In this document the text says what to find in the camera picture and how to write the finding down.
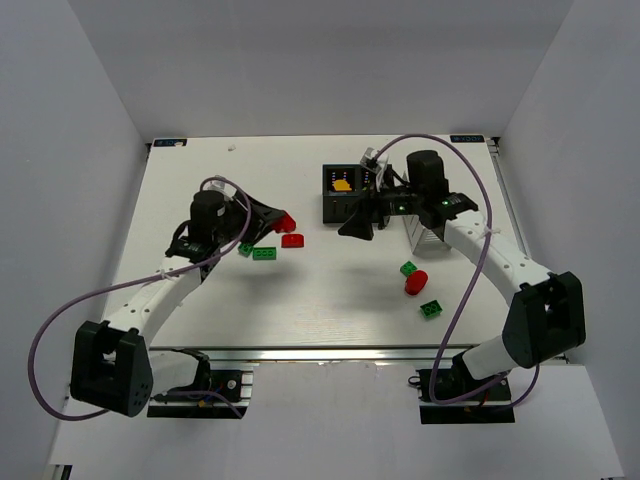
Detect red arch lego brick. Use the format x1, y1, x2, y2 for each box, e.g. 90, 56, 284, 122
273, 213, 297, 234

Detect red rounded lego brick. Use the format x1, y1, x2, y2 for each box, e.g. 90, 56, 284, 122
281, 233, 305, 249

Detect orange rounded lego brick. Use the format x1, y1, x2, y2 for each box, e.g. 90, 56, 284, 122
332, 179, 353, 193

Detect red round lego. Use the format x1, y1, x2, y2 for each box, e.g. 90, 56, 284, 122
404, 270, 429, 296

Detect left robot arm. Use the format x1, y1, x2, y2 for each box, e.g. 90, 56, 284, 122
70, 190, 293, 417

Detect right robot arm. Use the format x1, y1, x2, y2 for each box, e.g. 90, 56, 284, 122
338, 149, 586, 405

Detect dark green long lego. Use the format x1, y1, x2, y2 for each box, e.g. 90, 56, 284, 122
252, 247, 277, 261

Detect dark green hollow square lego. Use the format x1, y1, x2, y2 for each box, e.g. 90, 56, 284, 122
238, 243, 254, 257

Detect black two-slot container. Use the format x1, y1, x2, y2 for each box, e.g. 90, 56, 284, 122
322, 163, 379, 225

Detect white two-slot container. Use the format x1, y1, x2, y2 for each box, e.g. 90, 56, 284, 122
403, 215, 451, 258

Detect dark green lego near red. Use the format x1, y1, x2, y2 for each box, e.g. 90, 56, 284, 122
400, 261, 418, 278

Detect blue table label right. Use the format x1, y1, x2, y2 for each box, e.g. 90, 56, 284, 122
449, 134, 486, 143

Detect blue table label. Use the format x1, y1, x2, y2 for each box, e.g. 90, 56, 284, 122
449, 134, 486, 143
152, 138, 187, 148

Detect blue table label left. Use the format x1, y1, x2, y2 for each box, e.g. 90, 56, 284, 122
152, 138, 187, 148

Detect dark green lego front right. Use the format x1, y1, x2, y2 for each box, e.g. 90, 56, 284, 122
420, 300, 443, 319

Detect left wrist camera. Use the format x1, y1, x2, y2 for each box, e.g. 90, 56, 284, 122
199, 175, 238, 200

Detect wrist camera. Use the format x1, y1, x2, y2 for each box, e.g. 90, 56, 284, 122
360, 147, 389, 190
199, 175, 238, 200

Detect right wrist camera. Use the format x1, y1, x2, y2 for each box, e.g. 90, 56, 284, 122
360, 147, 389, 190

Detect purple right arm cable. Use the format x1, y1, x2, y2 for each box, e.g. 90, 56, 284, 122
372, 133, 541, 407

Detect aluminium table front rail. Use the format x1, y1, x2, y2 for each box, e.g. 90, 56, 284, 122
149, 344, 569, 364

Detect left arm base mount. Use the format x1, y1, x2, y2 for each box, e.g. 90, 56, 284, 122
147, 349, 248, 420

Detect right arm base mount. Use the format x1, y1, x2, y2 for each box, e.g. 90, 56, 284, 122
408, 367, 516, 426

